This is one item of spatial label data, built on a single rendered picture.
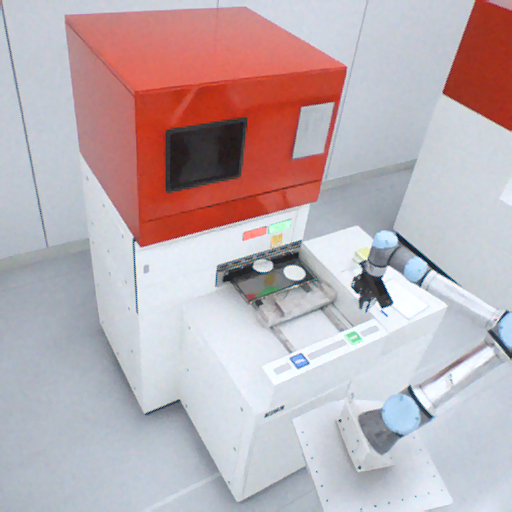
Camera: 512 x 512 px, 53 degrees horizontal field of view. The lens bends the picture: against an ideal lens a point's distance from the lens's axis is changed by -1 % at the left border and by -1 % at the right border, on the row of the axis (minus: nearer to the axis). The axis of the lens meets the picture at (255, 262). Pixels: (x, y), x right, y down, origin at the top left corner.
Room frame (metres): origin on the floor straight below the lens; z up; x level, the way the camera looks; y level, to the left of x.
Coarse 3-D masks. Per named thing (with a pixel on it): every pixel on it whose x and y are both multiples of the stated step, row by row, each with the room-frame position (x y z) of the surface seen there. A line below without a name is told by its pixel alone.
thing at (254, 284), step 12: (276, 264) 1.81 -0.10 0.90; (288, 264) 1.82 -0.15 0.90; (300, 264) 1.84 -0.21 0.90; (240, 276) 1.69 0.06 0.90; (252, 276) 1.70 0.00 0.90; (264, 276) 1.72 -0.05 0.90; (276, 276) 1.73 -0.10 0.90; (312, 276) 1.76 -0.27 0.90; (240, 288) 1.62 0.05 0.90; (252, 288) 1.63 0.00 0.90; (264, 288) 1.64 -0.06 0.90; (276, 288) 1.65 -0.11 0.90
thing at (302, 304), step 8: (304, 296) 1.65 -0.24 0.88; (312, 296) 1.65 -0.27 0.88; (320, 296) 1.66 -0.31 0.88; (288, 304) 1.58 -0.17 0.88; (296, 304) 1.59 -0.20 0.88; (304, 304) 1.60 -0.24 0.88; (312, 304) 1.60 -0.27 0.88; (320, 304) 1.62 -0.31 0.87; (296, 312) 1.54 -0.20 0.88; (304, 312) 1.57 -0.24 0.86; (264, 320) 1.47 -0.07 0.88; (280, 320) 1.49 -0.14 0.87
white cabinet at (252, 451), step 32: (192, 320) 1.48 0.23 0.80; (192, 352) 1.46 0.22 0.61; (416, 352) 1.58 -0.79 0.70; (192, 384) 1.45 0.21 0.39; (224, 384) 1.23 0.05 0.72; (320, 384) 1.24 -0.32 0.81; (352, 384) 1.35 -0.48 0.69; (384, 384) 1.50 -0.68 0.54; (192, 416) 1.43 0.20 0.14; (224, 416) 1.21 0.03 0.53; (256, 416) 1.06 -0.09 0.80; (288, 416) 1.16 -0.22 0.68; (224, 448) 1.18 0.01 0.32; (256, 448) 1.08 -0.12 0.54; (288, 448) 1.19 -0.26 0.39; (256, 480) 1.11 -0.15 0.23
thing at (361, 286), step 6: (366, 270) 1.37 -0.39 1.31; (354, 276) 1.40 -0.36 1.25; (360, 276) 1.40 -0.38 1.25; (366, 276) 1.39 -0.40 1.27; (372, 276) 1.35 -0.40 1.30; (378, 276) 1.35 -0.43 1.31; (360, 282) 1.38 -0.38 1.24; (366, 282) 1.38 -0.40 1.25; (354, 288) 1.39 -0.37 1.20; (360, 288) 1.37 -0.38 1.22; (366, 288) 1.36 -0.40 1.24; (360, 294) 1.36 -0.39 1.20; (372, 294) 1.36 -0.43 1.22
